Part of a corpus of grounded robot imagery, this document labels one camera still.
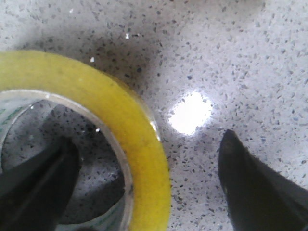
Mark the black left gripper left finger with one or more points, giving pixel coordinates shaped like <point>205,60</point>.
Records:
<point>35,194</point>

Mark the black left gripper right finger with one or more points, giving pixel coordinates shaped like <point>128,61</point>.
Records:
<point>258,198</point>

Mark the yellow tape roll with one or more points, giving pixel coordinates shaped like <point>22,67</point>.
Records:
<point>116,110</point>

